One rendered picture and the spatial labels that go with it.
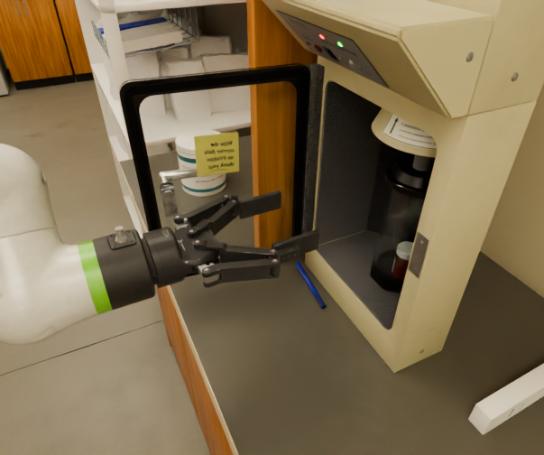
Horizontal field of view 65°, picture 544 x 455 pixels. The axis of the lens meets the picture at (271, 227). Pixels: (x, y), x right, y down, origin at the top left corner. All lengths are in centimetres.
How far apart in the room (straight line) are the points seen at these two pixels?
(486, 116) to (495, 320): 52
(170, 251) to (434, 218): 34
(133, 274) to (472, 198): 44
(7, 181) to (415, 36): 44
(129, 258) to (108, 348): 161
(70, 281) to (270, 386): 39
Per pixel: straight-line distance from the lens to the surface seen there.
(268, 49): 77
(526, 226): 107
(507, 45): 53
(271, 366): 80
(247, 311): 88
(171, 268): 55
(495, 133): 58
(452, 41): 47
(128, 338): 214
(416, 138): 63
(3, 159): 55
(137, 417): 190
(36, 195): 56
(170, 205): 76
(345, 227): 93
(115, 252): 54
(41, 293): 53
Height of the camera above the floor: 159
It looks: 37 degrees down
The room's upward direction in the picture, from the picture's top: straight up
